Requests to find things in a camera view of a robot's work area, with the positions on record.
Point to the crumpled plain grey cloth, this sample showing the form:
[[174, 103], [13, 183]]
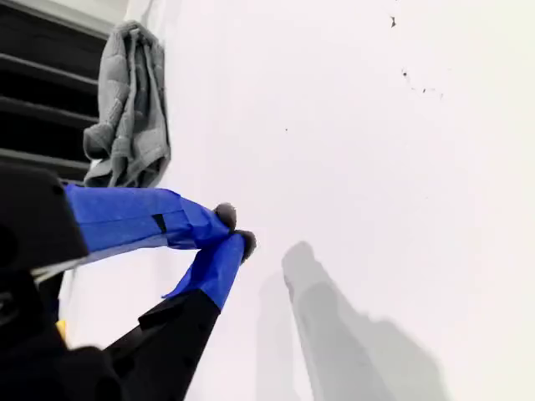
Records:
[[125, 117]]

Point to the dark slatted panel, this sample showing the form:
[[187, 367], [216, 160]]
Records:
[[42, 79]]

